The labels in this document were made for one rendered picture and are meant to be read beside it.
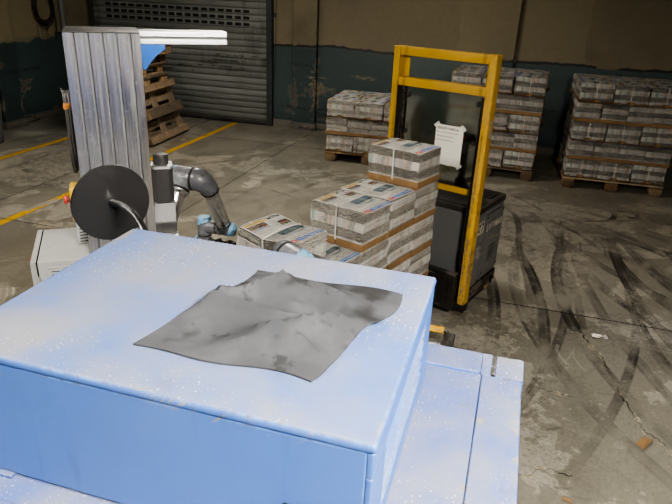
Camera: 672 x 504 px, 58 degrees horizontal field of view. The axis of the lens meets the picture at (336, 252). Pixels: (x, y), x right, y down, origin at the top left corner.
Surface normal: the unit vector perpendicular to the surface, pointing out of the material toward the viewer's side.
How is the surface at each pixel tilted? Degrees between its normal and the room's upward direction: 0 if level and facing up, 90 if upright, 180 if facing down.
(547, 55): 90
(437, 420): 0
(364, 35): 90
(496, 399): 0
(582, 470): 0
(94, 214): 90
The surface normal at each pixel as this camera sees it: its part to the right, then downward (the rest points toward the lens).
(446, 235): -0.59, 0.30
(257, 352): 0.07, -0.80
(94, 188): 0.62, 0.34
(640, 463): 0.04, -0.92
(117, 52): 0.34, 0.39
